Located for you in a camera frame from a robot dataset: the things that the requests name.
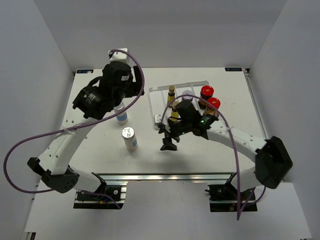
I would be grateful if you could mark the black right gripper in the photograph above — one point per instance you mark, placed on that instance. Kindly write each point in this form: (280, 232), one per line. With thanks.
(168, 144)

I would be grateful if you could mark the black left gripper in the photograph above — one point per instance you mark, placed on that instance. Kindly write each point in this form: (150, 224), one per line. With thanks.
(136, 87)

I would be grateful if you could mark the yellow bottle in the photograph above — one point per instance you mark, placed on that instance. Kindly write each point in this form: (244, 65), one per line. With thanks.
(170, 95)
(174, 117)

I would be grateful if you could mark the yellow bottle front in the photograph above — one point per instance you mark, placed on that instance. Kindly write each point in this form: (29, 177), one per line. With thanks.
(170, 95)

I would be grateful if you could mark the silver-lid salt jar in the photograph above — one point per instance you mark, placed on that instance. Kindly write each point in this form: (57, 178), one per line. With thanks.
(122, 117)
(129, 137)

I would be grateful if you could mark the silver-lid salt jar front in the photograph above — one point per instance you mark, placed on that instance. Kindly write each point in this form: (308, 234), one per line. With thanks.
(129, 137)

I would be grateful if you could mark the white-lid sauce jar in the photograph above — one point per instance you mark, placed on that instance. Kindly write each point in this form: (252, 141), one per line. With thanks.
(187, 95)

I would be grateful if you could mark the red-lid chili sauce jar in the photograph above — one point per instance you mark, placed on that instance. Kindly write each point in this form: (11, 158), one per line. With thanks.
(206, 92)

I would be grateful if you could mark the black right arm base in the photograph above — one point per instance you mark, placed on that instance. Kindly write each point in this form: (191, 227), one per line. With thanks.
(223, 200)

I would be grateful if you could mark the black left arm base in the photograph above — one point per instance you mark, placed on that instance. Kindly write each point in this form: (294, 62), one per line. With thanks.
(113, 198)

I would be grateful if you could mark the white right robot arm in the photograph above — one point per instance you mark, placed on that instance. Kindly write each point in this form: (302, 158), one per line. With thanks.
(270, 157)

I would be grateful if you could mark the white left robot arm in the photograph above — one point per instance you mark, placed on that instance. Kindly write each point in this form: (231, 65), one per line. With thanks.
(53, 165)

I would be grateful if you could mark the white divided organizer tray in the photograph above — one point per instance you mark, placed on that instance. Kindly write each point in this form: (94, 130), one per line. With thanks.
(158, 97)

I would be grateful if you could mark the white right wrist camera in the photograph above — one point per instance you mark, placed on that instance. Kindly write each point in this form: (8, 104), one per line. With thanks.
(157, 119)

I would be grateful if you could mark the aluminium table rail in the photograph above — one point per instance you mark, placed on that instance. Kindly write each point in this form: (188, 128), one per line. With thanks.
(213, 177)

